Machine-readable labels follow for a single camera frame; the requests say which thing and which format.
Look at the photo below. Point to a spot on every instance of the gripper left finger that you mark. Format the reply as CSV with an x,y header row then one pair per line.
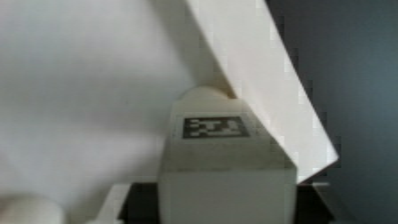
x,y
107,216

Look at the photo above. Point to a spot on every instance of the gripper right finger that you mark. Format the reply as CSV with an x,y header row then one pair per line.
x,y
316,209

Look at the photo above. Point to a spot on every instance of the white leg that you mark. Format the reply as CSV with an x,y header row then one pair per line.
x,y
228,175

